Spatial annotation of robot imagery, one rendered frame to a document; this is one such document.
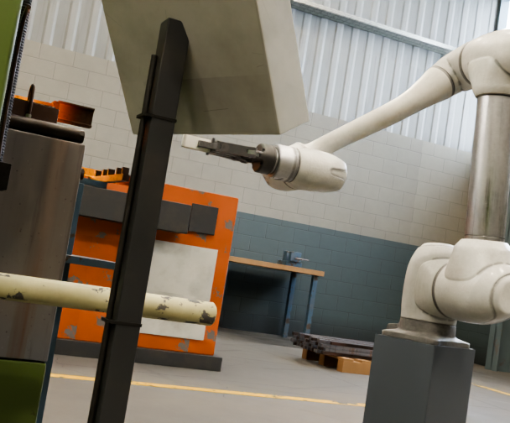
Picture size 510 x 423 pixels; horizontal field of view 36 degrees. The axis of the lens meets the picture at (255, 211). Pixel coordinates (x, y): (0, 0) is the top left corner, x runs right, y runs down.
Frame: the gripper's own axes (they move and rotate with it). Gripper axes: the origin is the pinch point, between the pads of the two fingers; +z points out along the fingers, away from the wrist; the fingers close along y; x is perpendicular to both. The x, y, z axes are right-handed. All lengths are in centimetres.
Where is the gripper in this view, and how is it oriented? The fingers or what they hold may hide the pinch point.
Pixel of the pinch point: (196, 143)
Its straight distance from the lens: 188.2
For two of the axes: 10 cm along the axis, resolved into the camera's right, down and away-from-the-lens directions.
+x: 1.5, -9.8, 0.8
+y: -4.2, 0.1, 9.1
